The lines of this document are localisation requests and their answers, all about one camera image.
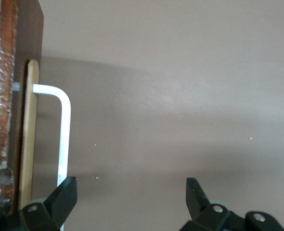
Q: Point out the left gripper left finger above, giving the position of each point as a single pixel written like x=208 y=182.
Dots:
x=60 y=199

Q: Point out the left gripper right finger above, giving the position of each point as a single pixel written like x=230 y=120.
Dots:
x=197 y=204

